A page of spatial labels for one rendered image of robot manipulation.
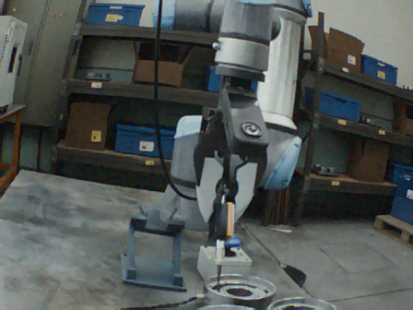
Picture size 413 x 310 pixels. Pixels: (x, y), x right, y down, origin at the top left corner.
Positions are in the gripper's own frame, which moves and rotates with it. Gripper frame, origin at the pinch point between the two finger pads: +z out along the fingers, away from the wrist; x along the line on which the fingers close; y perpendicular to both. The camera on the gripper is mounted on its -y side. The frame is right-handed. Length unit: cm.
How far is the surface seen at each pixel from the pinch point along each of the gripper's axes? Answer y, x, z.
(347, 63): 345, -179, -61
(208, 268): 4.6, -0.6, 10.2
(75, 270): 0.3, 21.2, 13.0
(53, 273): -3.3, 24.9, 13.0
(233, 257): 6.3, -4.6, 8.6
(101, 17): 336, 50, -64
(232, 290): -4.0, -2.9, 10.6
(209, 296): -8.1, 1.3, 10.1
